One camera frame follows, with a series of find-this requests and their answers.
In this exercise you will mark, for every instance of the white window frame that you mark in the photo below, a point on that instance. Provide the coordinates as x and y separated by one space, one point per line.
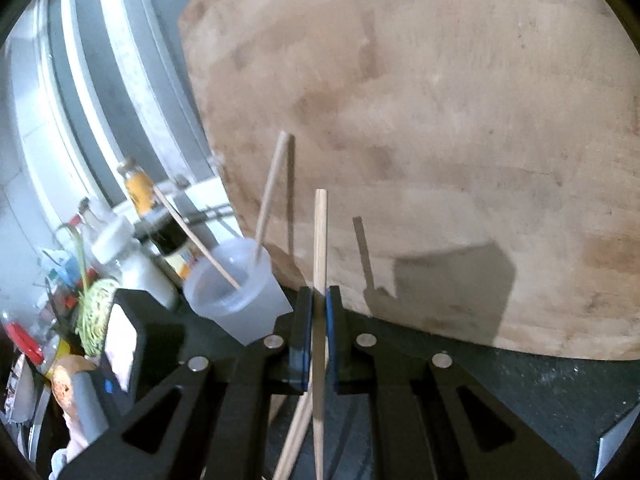
100 85

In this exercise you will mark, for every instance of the person's left hand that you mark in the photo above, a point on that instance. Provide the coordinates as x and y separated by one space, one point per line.
67 380

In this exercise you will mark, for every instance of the tall white-lidded jar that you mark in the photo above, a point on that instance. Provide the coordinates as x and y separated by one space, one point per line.
135 260

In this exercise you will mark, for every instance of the wooden chopstick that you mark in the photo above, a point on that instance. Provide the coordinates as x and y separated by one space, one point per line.
292 440
200 245
320 240
272 190

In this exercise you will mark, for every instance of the green cabbage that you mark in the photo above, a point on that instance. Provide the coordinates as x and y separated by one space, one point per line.
97 310

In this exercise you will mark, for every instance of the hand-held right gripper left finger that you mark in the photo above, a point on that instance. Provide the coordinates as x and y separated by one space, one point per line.
306 340

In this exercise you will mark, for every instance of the white paper sheet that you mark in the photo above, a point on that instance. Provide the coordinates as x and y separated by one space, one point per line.
617 445

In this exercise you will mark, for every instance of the red-lidded container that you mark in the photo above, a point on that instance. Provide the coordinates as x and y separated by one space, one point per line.
22 342

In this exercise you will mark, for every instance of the yellow-label sauce bottle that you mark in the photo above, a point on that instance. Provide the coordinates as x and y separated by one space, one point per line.
145 205

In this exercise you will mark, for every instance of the green onion stalk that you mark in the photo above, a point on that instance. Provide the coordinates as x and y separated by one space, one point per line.
80 255

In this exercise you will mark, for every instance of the wooden cutting board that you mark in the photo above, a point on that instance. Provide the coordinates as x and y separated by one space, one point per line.
425 160

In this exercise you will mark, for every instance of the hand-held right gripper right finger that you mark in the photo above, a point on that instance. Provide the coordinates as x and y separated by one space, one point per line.
332 340

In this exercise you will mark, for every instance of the translucent plastic cup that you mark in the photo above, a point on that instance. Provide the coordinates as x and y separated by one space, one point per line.
235 300

